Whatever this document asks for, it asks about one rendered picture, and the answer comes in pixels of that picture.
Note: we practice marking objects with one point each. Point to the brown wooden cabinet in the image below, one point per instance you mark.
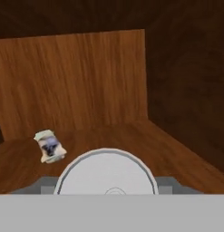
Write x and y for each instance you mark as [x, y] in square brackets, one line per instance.
[116, 90]

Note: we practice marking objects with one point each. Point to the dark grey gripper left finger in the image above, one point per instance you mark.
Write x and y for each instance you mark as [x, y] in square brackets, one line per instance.
[40, 185]

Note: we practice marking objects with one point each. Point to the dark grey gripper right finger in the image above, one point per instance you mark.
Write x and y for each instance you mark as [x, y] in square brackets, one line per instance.
[170, 185]

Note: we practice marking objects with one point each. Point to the white crumpled packet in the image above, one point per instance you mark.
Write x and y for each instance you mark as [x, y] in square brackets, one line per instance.
[50, 146]

